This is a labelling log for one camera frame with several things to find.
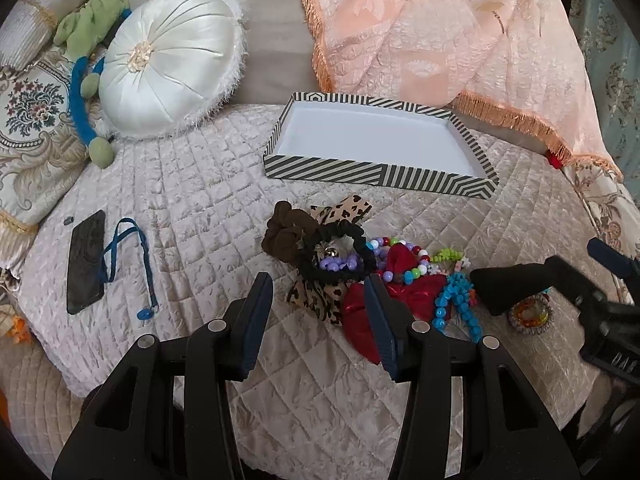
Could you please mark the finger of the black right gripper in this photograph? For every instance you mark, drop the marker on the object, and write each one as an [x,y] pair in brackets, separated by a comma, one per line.
[500,289]
[620,265]

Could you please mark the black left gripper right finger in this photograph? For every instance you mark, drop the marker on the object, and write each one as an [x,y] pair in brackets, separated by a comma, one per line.
[413,351]

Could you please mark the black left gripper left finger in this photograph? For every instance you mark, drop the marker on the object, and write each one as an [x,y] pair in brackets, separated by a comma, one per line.
[223,350]

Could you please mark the black scrunchie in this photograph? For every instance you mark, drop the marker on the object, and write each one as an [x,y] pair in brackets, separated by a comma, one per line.
[337,252]

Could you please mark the leopard print bow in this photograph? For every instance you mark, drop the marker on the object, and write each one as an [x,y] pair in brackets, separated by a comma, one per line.
[325,301]

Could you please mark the brown scrunchie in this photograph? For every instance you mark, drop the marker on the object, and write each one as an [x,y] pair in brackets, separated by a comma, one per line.
[285,232]

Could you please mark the red tassel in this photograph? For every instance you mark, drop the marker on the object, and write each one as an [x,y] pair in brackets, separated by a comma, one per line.
[553,160]

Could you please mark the beige quilted bedspread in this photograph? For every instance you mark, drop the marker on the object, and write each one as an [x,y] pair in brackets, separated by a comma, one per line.
[312,408]

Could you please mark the black smartphone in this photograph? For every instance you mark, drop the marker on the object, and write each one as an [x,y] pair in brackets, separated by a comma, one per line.
[84,285]

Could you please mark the striped black white tray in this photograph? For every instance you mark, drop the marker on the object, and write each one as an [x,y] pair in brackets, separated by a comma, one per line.
[344,138]

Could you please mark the peach fringed blanket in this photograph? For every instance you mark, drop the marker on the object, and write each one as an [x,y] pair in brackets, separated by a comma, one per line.
[514,64]

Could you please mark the floral embroidered pillow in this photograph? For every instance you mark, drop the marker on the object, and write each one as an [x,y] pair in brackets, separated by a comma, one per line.
[41,154]

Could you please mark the round white satin cushion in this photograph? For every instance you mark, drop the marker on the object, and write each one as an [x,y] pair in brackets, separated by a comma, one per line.
[171,64]

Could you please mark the grey bolster pillow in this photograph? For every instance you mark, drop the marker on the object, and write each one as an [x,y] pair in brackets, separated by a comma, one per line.
[279,49]

